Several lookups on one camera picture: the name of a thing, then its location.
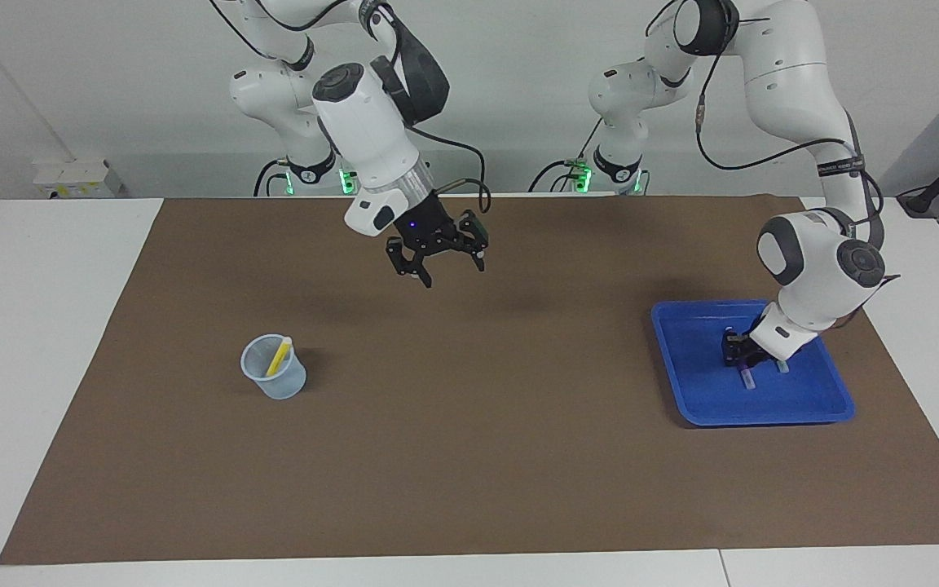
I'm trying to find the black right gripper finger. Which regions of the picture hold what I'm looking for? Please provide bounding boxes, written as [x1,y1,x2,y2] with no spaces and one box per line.
[386,238,435,289]
[455,210,491,272]

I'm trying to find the brown table mat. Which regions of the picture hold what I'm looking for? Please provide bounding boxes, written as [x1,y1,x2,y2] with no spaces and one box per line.
[0,194,939,565]

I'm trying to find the black right base cable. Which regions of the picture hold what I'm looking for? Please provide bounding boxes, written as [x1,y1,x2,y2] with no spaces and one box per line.
[253,157,289,197]

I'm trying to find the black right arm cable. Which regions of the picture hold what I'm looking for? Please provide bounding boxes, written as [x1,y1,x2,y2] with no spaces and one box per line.
[213,0,493,214]

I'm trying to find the yellow pen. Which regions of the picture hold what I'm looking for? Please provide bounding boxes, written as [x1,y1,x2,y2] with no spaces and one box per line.
[266,336,293,377]

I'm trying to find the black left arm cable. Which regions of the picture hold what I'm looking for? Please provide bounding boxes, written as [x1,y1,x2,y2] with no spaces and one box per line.
[647,0,886,249]

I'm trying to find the purple pen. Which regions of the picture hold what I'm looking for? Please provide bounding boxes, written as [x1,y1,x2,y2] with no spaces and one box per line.
[726,326,757,391]

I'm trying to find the black base cable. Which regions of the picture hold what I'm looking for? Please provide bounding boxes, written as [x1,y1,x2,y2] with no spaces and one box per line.
[253,157,289,197]
[528,121,605,194]

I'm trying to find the translucent plastic cup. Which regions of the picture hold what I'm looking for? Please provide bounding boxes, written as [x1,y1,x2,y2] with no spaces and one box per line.
[240,333,307,400]

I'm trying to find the blue plastic tray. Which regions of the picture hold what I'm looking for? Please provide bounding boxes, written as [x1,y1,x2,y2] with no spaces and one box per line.
[650,299,856,427]

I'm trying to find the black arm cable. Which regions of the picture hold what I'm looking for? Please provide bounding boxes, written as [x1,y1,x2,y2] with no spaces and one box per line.
[213,0,493,214]
[647,0,886,249]

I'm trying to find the black left base cable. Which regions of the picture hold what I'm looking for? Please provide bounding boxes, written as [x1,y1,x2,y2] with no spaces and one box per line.
[528,121,605,194]

